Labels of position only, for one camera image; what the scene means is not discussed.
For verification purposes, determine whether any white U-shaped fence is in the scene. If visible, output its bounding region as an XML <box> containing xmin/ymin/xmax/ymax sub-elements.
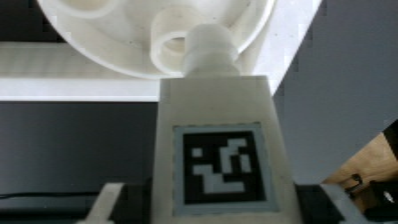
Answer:
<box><xmin>0</xmin><ymin>0</ymin><xmax>321</xmax><ymax>102</ymax></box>

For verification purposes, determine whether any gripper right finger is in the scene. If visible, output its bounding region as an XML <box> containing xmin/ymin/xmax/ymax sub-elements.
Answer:
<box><xmin>295</xmin><ymin>185</ymin><xmax>375</xmax><ymax>224</ymax></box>

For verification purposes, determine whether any white stool leg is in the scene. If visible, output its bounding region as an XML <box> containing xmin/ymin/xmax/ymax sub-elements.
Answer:
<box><xmin>151</xmin><ymin>24</ymin><xmax>302</xmax><ymax>224</ymax></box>

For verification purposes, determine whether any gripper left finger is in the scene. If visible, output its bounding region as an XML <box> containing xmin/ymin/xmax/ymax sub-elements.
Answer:
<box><xmin>76</xmin><ymin>183</ymin><xmax>149</xmax><ymax>224</ymax></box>

